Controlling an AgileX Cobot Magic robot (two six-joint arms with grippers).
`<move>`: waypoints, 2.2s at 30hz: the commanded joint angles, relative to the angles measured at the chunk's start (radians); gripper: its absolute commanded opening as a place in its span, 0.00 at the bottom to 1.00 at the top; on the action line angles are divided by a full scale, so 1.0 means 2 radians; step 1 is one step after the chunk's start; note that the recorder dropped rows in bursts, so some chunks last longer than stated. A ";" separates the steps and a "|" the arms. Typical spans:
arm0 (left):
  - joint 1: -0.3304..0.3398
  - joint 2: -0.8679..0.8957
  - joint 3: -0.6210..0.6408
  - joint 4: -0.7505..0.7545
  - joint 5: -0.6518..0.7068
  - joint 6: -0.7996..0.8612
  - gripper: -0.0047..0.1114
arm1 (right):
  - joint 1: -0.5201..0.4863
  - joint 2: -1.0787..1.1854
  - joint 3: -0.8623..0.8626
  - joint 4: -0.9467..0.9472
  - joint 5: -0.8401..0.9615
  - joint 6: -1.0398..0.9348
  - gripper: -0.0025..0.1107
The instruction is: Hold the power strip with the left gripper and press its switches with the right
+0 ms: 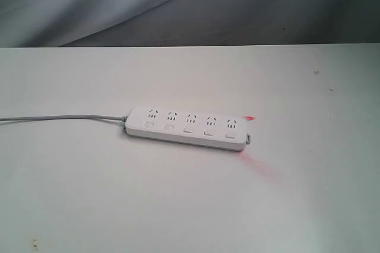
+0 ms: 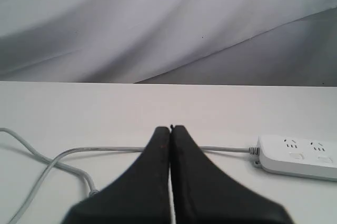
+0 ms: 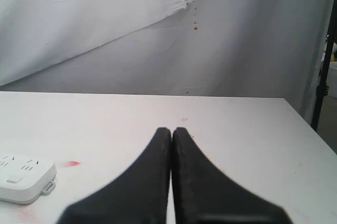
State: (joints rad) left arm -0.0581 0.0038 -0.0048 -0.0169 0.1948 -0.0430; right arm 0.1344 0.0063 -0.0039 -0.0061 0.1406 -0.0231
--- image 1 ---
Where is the grey backdrop cloth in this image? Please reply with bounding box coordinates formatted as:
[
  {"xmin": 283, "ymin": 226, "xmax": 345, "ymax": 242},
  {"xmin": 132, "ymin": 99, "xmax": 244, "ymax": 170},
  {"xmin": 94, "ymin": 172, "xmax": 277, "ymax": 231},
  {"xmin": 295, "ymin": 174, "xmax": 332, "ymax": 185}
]
[{"xmin": 1, "ymin": 0, "xmax": 379, "ymax": 47}]

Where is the grey power cable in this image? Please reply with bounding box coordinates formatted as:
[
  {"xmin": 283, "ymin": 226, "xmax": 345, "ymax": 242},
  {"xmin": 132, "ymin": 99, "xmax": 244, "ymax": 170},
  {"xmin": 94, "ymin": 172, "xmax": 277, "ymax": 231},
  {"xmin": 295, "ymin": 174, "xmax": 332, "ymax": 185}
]
[{"xmin": 0, "ymin": 113, "xmax": 129, "ymax": 124}]

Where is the white five-outlet power strip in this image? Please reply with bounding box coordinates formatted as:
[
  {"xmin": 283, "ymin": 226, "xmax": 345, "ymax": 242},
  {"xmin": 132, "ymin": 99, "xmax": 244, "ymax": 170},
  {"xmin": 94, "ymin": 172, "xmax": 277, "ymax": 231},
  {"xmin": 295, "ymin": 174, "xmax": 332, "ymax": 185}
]
[{"xmin": 125, "ymin": 106, "xmax": 252, "ymax": 151}]

